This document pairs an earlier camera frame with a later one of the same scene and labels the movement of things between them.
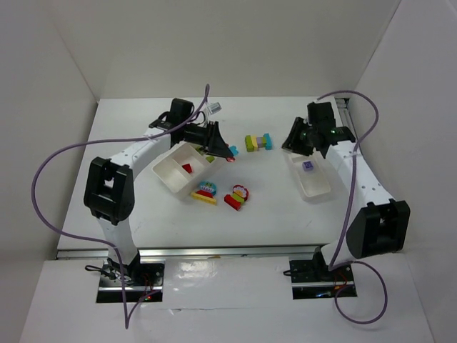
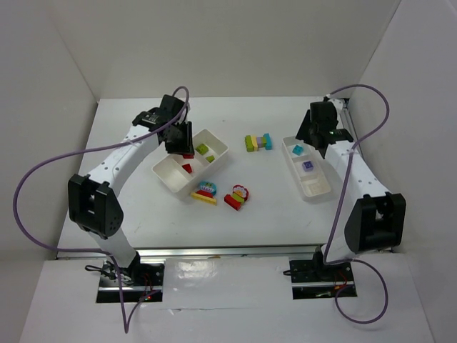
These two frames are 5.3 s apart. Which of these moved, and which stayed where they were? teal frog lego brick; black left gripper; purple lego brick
Moved: black left gripper
Stayed: purple lego brick; teal frog lego brick
